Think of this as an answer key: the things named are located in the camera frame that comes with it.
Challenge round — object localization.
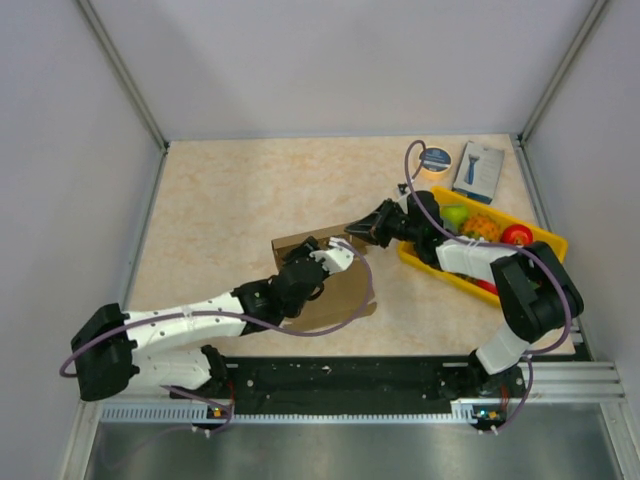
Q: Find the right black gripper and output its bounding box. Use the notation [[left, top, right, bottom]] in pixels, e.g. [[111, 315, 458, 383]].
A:
[[346, 199, 423, 249]]

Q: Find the brown cardboard box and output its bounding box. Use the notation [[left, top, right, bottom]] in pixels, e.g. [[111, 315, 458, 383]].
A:
[[271, 224, 369, 332]]

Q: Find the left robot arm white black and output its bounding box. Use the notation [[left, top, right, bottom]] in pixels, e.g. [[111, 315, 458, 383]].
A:
[[60, 237, 352, 402]]

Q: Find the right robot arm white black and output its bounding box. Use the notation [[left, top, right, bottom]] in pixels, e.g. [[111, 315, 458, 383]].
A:
[[345, 190, 584, 396]]

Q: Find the blue razor retail box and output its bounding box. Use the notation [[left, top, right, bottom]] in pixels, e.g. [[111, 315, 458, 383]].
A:
[[452, 141, 505, 205]]

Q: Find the yellow plastic bin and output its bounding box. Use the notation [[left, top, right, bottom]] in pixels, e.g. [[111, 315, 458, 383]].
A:
[[397, 186, 568, 307]]

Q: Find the green apple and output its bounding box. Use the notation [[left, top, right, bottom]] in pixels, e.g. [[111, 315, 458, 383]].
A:
[[440, 204, 470, 229]]

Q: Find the yellow masking tape roll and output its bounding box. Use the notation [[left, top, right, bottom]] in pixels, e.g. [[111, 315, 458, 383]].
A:
[[413, 146, 452, 179]]

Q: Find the toy pineapple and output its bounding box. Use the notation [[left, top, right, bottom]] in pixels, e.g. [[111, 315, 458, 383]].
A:
[[459, 214, 502, 243]]

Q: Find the red apple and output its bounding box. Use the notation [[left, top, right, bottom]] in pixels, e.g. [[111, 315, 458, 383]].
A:
[[476, 280, 498, 295]]

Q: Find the red tomato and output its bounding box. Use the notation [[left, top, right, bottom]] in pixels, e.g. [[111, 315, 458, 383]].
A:
[[500, 224, 534, 246]]

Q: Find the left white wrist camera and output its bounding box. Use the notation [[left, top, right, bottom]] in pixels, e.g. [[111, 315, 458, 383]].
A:
[[310, 237, 355, 276]]

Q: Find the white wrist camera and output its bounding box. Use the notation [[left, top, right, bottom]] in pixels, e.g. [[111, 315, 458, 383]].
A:
[[310, 237, 355, 276], [397, 183, 410, 201]]

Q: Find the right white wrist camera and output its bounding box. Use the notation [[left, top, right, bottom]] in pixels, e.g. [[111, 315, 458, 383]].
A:
[[397, 183, 410, 201]]

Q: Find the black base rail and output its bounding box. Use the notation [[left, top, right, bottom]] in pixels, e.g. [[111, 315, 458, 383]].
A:
[[194, 356, 525, 415]]

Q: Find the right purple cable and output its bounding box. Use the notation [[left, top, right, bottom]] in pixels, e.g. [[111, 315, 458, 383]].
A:
[[403, 140, 574, 434]]

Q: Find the purple cable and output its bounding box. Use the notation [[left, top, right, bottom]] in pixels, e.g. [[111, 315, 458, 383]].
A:
[[59, 239, 375, 434], [403, 140, 574, 434]]

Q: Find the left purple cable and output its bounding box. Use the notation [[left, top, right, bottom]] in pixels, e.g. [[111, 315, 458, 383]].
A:
[[59, 239, 375, 434]]

